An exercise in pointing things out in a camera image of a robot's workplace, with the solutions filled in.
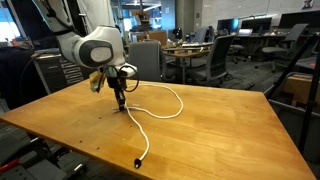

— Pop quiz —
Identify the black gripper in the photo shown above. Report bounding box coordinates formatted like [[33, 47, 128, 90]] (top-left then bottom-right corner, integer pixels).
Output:
[[105, 75, 128, 112]]

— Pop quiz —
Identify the white cord with black end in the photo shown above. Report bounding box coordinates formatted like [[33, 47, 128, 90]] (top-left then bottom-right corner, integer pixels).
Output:
[[124, 83, 185, 169]]

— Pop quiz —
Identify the grey fabric office chair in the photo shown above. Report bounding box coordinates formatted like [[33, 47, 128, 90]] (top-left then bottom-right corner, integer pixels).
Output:
[[125, 39, 168, 83]]

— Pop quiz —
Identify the black drawer cabinet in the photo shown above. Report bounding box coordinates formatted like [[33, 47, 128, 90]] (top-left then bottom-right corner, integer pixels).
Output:
[[32, 53, 93, 95]]

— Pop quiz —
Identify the wooden top desk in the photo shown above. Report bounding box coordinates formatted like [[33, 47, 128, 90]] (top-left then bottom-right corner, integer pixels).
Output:
[[163, 41, 214, 84]]

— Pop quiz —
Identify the white fabric curtain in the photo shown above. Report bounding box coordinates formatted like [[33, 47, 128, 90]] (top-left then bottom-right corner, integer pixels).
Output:
[[77, 0, 118, 32]]

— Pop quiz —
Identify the dark grey swivel chair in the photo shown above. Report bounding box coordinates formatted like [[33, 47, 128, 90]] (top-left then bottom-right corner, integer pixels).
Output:
[[186, 34, 236, 88]]

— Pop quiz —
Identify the black computer monitor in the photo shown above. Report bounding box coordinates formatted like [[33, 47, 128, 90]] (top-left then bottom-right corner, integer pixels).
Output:
[[240, 16, 273, 33], [278, 10, 320, 29], [217, 18, 240, 33]]

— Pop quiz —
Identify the open laptop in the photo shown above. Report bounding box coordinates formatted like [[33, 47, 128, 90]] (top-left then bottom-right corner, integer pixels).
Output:
[[237, 28, 254, 37]]

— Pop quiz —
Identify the grey plastic bin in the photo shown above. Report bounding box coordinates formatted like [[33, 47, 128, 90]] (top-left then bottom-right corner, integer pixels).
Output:
[[263, 71, 320, 164]]

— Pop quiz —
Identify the brown cardboard piece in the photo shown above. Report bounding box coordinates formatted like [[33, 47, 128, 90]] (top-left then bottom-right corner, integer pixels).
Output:
[[283, 73, 320, 104]]

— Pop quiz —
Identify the black tripod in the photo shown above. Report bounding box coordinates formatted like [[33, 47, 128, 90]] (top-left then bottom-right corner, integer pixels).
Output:
[[264, 31, 320, 154]]

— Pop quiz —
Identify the tan wrist camera block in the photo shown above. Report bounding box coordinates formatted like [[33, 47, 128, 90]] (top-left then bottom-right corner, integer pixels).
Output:
[[89, 63, 138, 94]]

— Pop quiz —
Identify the black clamp orange handle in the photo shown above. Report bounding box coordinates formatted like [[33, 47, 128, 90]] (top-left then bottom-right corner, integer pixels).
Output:
[[0, 158, 20, 173]]

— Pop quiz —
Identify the drone wall picture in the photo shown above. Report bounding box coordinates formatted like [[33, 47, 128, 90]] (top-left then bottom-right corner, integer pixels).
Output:
[[301, 0, 316, 10]]

